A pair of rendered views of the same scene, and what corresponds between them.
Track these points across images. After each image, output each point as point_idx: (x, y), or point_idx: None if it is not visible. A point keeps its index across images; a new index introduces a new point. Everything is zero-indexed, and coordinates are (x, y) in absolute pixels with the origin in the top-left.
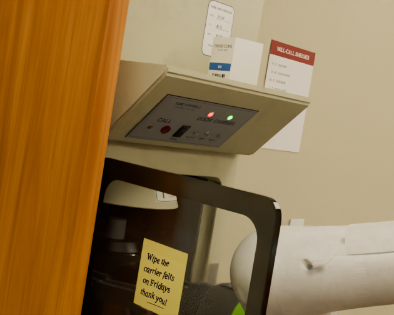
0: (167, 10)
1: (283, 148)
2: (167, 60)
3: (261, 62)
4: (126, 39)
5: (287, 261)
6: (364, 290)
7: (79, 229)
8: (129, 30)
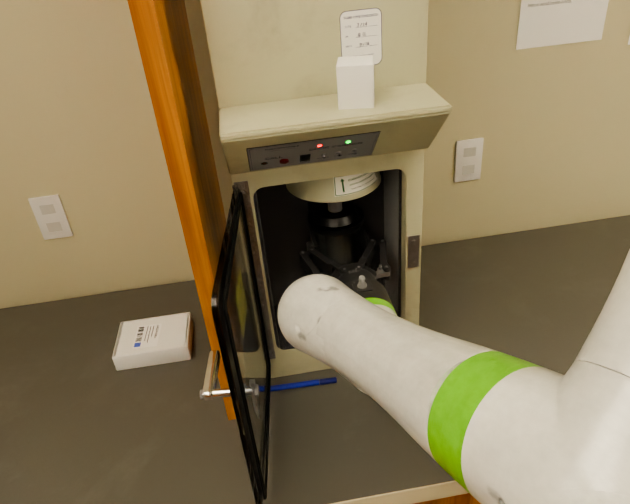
0: (284, 43)
1: None
2: (298, 87)
3: None
4: (243, 84)
5: (289, 321)
6: (330, 366)
7: (194, 257)
8: (243, 76)
